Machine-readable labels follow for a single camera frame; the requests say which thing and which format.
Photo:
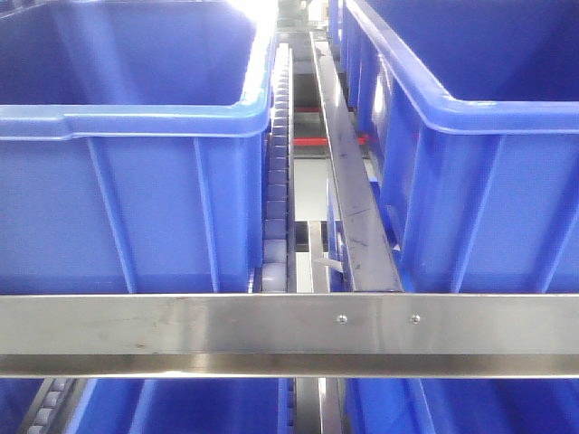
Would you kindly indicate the large blue bin left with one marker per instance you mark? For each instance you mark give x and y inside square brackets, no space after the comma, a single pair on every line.
[133,140]

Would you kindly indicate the large blue bin right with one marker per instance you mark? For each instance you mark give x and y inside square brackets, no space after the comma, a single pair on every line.
[470,113]

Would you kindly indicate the lower blue bin left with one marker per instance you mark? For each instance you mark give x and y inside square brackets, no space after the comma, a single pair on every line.
[236,405]

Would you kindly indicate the large blue bin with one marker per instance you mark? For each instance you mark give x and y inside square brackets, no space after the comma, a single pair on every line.
[133,140]
[470,113]

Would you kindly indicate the steel divider rail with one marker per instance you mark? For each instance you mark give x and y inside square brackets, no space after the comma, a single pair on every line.
[366,256]

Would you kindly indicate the roller track strip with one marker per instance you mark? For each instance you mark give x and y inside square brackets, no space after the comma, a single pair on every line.
[278,270]

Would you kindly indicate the lower blue bin right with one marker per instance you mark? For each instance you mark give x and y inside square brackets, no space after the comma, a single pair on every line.
[462,406]

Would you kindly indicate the steel front shelf rail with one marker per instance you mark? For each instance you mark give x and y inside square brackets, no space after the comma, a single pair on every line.
[290,335]

